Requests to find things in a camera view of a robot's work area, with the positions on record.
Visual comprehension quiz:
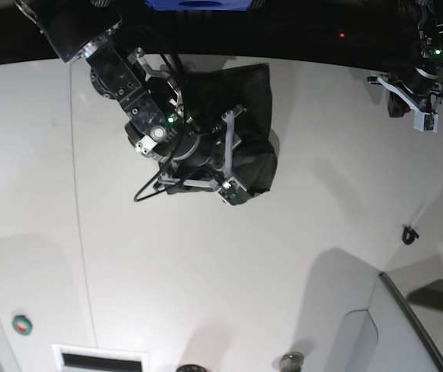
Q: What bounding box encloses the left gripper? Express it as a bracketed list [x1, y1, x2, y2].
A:
[386, 67, 443, 116]

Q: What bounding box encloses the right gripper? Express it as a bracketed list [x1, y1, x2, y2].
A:
[156, 128, 226, 186]

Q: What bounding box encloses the dark green t-shirt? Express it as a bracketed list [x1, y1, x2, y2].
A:
[159, 64, 278, 202]

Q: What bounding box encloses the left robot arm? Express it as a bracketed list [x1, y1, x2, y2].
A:
[388, 1, 443, 112]

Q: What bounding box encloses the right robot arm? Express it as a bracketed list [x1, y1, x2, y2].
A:
[16, 1, 246, 193]

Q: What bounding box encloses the small black clip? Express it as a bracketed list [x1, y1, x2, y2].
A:
[401, 225, 420, 246]

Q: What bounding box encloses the blue box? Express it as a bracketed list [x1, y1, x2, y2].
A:
[145, 0, 251, 12]

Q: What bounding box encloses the black round dial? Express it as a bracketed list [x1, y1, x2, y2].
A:
[176, 364, 207, 372]

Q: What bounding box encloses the round metal knob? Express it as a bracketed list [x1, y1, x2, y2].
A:
[279, 352, 305, 372]

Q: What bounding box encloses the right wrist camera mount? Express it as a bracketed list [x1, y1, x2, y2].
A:
[154, 105, 251, 205]

